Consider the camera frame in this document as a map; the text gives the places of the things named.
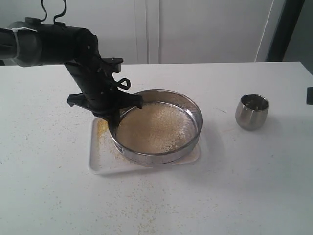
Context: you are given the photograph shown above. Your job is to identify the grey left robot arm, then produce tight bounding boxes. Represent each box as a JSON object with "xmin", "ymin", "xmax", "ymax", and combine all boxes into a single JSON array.
[{"xmin": 0, "ymin": 17, "xmax": 143, "ymax": 125}]

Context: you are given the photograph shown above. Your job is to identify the white rectangular plastic tray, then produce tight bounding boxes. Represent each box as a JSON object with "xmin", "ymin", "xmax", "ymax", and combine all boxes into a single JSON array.
[{"xmin": 88, "ymin": 117, "xmax": 206, "ymax": 176}]

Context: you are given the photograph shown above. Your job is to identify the yellow grain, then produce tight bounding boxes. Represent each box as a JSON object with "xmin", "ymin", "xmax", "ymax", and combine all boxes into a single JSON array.
[{"xmin": 116, "ymin": 103, "xmax": 195, "ymax": 154}]

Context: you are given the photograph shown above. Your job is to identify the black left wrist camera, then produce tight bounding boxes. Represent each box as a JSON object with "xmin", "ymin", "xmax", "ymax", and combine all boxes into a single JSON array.
[{"xmin": 101, "ymin": 58, "xmax": 124, "ymax": 73}]

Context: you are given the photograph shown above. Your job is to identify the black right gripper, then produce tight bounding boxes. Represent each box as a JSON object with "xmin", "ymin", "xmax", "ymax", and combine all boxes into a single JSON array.
[{"xmin": 306, "ymin": 87, "xmax": 313, "ymax": 104}]

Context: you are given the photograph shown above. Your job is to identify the stainless steel cup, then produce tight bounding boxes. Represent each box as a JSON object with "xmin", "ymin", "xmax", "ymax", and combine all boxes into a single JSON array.
[{"xmin": 235, "ymin": 94, "xmax": 269, "ymax": 131}]

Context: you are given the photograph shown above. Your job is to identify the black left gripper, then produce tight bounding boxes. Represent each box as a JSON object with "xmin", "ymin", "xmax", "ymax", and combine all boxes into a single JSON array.
[{"xmin": 67, "ymin": 57, "xmax": 143, "ymax": 129}]

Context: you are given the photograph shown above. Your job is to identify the round steel mesh sieve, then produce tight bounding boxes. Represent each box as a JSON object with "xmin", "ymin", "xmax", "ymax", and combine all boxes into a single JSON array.
[{"xmin": 108, "ymin": 89, "xmax": 203, "ymax": 166}]

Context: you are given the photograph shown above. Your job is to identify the dark vertical post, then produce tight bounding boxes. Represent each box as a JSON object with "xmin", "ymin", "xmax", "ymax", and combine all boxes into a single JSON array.
[{"xmin": 266, "ymin": 0, "xmax": 305, "ymax": 62}]

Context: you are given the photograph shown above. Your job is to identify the yellow fine grains on tray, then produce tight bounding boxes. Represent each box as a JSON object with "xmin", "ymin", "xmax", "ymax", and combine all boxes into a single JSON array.
[{"xmin": 90, "ymin": 118, "xmax": 136, "ymax": 169}]

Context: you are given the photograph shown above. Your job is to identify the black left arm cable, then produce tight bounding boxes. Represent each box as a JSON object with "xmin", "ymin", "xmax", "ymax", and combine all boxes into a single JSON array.
[{"xmin": 39, "ymin": 0, "xmax": 68, "ymax": 25}]

